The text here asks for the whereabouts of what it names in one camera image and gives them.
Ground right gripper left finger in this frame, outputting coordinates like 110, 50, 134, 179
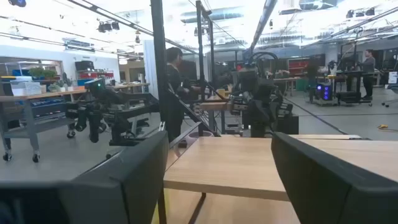
71, 130, 170, 224

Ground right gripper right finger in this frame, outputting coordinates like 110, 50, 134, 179
271, 132, 398, 224

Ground red storage shelf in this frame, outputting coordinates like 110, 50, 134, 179
287, 57, 311, 76

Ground wooden shelf with black legs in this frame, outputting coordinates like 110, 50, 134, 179
163, 133, 398, 224

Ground computer tower with blue lights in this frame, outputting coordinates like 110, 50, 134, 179
315, 82, 334, 101

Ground person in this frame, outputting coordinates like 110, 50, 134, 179
164, 46, 202, 143
356, 49, 377, 101

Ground black robot workstation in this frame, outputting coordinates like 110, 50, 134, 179
334, 26, 376, 107

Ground grey wheeled workbench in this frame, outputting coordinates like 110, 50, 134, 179
0, 82, 150, 163

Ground green potted plants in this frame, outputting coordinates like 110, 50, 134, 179
29, 67, 58, 80

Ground white storage box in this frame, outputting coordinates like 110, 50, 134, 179
10, 81, 42, 96

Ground yellow floor cable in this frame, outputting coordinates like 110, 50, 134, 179
377, 124, 398, 133

